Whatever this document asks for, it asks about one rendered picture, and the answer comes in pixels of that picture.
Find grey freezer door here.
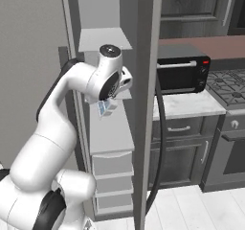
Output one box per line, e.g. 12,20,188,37
132,0,164,230

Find dark grey oven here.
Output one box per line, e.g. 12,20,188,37
200,108,245,194

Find grey fridge freezer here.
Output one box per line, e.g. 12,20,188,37
60,0,140,222

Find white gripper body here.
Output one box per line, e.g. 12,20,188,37
95,98,120,120

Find grey freezer shelf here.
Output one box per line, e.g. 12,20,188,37
78,27,134,53
88,111,136,154

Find black toaster oven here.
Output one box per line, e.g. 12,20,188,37
155,44,212,96

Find grey gas hob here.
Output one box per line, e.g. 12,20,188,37
205,68,245,111

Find grey freezer drawer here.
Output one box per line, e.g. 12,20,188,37
94,172,135,196
91,150,135,178
95,190,135,215

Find dark grey cupboard door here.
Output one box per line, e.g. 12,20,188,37
148,137,213,188

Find black freezer door handle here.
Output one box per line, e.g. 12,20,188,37
145,76,167,217

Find silver cupboard door handle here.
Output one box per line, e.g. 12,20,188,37
200,139,211,165

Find silver drawer handle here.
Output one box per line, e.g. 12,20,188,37
167,126,191,133

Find dark grey wall cupboards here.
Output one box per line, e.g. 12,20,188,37
159,0,239,39

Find dark grey drawer front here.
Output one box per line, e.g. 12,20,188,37
151,116,204,142

